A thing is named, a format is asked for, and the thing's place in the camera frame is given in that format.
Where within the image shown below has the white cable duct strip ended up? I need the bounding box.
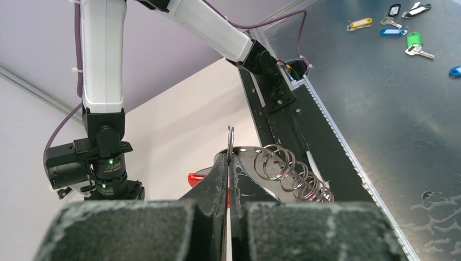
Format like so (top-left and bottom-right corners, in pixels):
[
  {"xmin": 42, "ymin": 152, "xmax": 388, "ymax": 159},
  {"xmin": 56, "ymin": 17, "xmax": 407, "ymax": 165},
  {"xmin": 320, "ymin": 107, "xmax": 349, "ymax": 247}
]
[{"xmin": 289, "ymin": 76, "xmax": 420, "ymax": 260}]

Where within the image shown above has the yellow tagged key on floor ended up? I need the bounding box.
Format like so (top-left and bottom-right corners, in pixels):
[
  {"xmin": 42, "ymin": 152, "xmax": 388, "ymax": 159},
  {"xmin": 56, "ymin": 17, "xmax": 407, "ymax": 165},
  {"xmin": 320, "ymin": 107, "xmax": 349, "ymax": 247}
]
[{"xmin": 346, "ymin": 17, "xmax": 373, "ymax": 32}]

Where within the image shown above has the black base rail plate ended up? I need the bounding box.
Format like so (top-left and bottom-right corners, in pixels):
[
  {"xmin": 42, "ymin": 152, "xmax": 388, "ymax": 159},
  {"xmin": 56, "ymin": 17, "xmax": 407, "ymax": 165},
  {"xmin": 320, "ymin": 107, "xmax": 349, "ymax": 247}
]
[{"xmin": 239, "ymin": 70, "xmax": 373, "ymax": 202}]

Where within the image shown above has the green tagged key on floor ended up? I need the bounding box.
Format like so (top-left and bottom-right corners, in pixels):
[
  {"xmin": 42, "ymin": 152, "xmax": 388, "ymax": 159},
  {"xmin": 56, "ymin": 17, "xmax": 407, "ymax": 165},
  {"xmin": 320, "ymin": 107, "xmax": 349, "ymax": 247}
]
[{"xmin": 405, "ymin": 32, "xmax": 435, "ymax": 60}]

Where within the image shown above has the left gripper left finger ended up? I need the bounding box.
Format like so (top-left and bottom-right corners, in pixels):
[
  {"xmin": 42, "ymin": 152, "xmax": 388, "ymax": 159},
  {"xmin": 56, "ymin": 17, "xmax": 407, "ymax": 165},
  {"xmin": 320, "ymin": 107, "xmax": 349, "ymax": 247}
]
[{"xmin": 34, "ymin": 153, "xmax": 228, "ymax": 260}]

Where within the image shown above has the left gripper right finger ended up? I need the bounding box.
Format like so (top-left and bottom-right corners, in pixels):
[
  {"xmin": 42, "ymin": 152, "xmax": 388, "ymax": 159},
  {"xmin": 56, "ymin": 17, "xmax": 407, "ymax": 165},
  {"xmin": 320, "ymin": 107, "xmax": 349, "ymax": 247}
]
[{"xmin": 229, "ymin": 156, "xmax": 407, "ymax": 260}]

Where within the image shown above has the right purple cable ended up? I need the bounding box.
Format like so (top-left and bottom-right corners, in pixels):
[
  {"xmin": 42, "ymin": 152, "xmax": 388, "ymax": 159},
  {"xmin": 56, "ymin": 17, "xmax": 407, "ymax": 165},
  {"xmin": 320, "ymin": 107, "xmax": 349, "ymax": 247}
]
[{"xmin": 43, "ymin": 0, "xmax": 84, "ymax": 159}]

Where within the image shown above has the black tagged key on floor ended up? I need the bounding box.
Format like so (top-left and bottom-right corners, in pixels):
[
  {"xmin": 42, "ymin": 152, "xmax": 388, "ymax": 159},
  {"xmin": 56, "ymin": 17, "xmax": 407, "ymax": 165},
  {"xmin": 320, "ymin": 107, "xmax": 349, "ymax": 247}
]
[{"xmin": 385, "ymin": 3, "xmax": 401, "ymax": 17}]

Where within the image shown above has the blue tagged key on floor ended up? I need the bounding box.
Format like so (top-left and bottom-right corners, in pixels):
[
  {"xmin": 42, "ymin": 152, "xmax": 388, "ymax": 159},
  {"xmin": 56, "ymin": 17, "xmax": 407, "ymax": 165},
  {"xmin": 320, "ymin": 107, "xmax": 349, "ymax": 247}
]
[{"xmin": 379, "ymin": 16, "xmax": 408, "ymax": 36}]

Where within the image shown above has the red tag keyring with chain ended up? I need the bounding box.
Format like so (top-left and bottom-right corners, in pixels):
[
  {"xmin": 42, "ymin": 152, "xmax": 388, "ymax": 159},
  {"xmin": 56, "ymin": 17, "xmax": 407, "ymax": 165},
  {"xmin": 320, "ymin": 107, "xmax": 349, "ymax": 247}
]
[{"xmin": 188, "ymin": 126, "xmax": 335, "ymax": 203}]

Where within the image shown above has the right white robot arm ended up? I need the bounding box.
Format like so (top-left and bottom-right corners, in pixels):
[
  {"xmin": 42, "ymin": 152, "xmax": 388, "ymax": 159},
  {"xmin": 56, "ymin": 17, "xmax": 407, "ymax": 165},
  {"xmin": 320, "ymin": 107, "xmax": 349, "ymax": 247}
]
[{"xmin": 43, "ymin": 1, "xmax": 280, "ymax": 200}]

